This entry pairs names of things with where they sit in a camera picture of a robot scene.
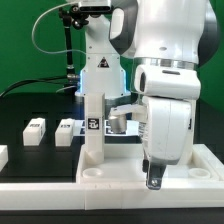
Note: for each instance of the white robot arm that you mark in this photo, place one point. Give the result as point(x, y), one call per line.
point(167, 39)

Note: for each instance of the white left fence bar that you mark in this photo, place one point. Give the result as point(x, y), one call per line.
point(3, 156)

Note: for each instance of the white front fence bar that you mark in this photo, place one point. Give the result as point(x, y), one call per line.
point(72, 196)

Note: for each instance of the white desk top tray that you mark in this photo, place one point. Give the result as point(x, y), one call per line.
point(123, 163)

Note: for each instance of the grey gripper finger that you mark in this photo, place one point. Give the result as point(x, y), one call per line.
point(154, 175)

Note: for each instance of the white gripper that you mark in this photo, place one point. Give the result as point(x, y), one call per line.
point(168, 94)

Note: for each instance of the white fence bar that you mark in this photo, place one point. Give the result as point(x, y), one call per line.
point(3, 156)
point(72, 196)

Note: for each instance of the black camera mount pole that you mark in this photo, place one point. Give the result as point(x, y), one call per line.
point(78, 21)

